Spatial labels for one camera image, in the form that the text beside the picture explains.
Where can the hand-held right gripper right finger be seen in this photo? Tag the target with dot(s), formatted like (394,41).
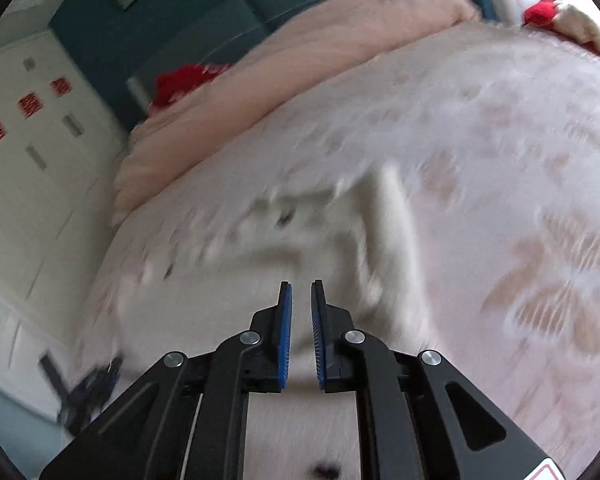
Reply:
(316,340)

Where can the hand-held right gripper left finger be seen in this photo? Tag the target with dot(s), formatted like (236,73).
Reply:
(286,340)

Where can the cream small garment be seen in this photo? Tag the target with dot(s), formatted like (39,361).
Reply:
(300,240)

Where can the dark blurred object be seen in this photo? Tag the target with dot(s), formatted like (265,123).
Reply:
(87,392)

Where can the white lace patterned bedspread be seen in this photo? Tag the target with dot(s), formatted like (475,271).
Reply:
(480,160)

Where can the red pillow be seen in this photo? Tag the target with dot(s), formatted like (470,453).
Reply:
(180,85)

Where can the white wardrobe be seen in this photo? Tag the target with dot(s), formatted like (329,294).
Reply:
(35,220)

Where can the pink quilt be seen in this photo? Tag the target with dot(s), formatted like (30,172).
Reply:
(305,60)

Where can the teal padded headboard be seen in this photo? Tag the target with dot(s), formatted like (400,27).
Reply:
(100,45)

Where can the red cloth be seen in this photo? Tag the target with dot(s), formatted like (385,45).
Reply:
(540,11)

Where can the cream fluffy cloth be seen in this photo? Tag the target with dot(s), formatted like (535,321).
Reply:
(587,25)

